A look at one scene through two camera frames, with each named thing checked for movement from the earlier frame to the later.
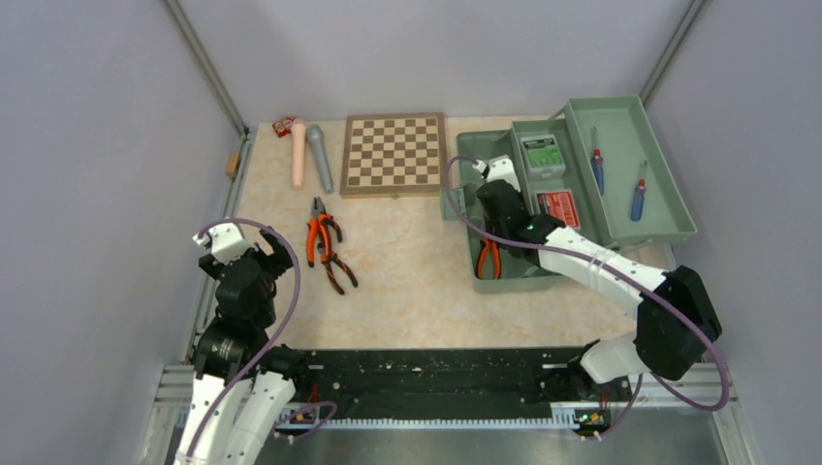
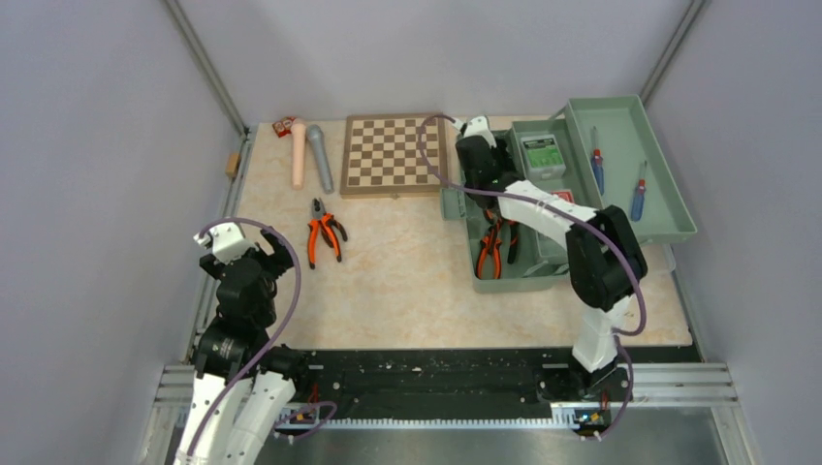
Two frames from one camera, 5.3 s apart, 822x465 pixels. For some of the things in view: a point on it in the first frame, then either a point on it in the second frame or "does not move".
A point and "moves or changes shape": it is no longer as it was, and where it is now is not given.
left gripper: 280,259 does not move
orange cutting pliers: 489,245 does not move
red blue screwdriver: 598,165 does not move
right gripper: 521,197 -> 501,154
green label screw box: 542,157 does not move
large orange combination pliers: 318,224 moves or changes shape
